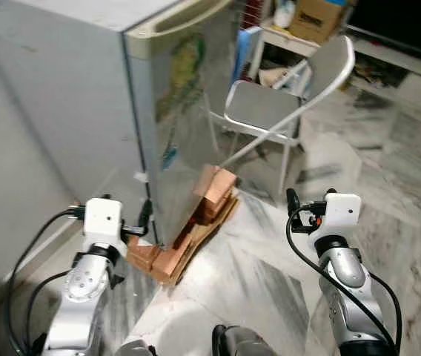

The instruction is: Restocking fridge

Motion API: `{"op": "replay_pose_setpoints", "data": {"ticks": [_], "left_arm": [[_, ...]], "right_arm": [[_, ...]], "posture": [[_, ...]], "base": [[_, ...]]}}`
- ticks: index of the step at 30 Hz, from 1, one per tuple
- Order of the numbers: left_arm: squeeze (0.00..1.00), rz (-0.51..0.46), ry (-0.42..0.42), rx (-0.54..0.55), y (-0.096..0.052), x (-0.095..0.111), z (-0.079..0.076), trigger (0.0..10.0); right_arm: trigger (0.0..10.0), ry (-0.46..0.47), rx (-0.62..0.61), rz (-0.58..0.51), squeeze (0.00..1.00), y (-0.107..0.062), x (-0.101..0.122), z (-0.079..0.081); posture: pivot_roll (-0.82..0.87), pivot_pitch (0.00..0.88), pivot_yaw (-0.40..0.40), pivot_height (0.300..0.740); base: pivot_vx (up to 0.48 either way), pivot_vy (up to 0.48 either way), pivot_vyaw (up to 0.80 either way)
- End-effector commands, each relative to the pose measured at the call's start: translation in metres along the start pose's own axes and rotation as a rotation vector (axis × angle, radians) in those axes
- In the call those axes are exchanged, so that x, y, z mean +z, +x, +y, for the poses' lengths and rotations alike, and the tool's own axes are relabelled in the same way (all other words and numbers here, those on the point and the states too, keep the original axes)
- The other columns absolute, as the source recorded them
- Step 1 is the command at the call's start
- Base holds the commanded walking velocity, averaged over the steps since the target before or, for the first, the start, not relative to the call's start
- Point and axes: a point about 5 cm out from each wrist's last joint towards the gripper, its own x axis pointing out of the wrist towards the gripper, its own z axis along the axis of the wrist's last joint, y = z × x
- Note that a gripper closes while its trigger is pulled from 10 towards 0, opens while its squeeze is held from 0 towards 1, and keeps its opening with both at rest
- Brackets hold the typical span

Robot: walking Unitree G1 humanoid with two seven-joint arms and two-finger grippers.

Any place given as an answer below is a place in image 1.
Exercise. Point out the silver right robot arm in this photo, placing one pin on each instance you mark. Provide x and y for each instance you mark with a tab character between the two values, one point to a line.
347	282

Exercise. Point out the silver fridge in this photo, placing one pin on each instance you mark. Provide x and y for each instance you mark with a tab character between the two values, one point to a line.
84	96

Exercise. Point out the white low cabinet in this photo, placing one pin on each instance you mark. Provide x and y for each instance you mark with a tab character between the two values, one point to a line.
410	70

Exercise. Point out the white plastic bottle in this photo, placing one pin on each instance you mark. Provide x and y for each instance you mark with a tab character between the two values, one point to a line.
284	13

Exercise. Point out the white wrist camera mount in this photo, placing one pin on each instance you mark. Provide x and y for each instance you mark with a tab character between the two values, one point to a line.
338	213
103	222

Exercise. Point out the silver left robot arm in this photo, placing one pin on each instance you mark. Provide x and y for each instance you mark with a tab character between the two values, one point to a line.
84	297

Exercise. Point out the green yellow fridge sticker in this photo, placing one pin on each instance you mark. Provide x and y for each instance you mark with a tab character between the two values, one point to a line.
182	74

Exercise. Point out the black screen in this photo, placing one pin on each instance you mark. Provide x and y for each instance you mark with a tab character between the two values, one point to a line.
403	22

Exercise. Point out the grey metal folding chair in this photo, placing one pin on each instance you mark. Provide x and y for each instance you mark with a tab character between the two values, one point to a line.
262	104

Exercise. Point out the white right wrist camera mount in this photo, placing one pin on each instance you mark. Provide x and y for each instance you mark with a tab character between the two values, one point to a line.
338	213

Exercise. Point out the white table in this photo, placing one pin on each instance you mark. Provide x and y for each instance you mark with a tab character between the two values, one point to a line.
273	37

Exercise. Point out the brown cardboard box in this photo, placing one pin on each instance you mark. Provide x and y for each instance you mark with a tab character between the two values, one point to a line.
316	18

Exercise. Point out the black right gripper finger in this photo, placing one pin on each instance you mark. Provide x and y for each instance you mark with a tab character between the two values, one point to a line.
293	200

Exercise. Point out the robot right leg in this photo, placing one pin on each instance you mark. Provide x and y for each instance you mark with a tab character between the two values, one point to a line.
244	343

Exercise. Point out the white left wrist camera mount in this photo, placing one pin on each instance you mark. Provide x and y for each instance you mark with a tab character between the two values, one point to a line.
103	222

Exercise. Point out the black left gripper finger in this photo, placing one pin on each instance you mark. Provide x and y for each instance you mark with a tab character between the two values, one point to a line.
146	213

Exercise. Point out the teal fridge sticker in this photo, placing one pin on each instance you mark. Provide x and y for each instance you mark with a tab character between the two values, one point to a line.
170	157

